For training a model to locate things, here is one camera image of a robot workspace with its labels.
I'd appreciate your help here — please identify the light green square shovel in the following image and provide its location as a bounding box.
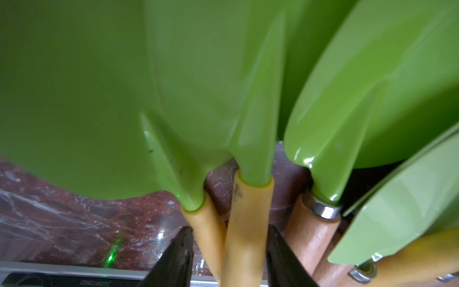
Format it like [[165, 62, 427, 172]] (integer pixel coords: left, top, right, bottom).
[[325, 124, 459, 287]]

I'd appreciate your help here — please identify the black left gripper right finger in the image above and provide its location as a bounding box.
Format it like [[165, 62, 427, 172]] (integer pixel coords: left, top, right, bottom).
[[266, 224, 318, 287]]

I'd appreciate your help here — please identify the green shovel yellow handle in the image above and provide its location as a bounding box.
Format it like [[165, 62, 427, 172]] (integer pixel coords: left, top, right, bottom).
[[144, 1, 287, 287], [1, 1, 226, 281]]

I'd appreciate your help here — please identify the green shovel wooden handle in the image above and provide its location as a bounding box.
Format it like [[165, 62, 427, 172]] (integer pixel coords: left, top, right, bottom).
[[284, 1, 459, 274]]

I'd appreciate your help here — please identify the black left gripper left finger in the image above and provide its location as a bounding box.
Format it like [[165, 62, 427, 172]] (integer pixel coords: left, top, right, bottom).
[[138, 227, 194, 287]]

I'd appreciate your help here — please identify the aluminium frame rail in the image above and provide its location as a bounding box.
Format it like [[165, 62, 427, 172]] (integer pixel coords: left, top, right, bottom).
[[0, 261, 270, 287]]

